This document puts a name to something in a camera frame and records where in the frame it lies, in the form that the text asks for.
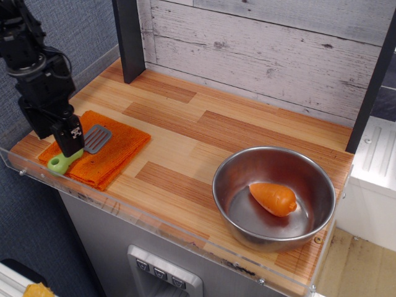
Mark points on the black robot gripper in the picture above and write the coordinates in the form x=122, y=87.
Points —
x=45, y=85

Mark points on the green handled grey spatula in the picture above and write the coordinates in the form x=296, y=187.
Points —
x=95, y=139

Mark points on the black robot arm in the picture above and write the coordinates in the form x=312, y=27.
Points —
x=23, y=37

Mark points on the silver metal bowl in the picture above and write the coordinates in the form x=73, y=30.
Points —
x=249, y=222

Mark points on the folded orange cloth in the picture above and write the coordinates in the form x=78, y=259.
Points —
x=98, y=170

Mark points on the clear acrylic table guard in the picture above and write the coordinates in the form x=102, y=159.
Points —
x=194, y=127

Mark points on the grey toy fridge cabinet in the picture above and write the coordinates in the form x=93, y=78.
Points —
x=106, y=237

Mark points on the silver dispenser button panel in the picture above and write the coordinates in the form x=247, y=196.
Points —
x=154, y=276

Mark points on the orange plastic carrot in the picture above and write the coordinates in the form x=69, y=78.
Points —
x=276, y=199

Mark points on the white ribbed side unit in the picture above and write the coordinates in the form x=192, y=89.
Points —
x=367, y=206

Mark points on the dark left shelf post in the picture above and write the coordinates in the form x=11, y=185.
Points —
x=131, y=50

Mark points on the dark shelf post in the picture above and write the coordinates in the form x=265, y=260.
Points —
x=131, y=50
x=372, y=91

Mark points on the dark right shelf post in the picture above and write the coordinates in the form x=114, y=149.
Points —
x=372, y=91

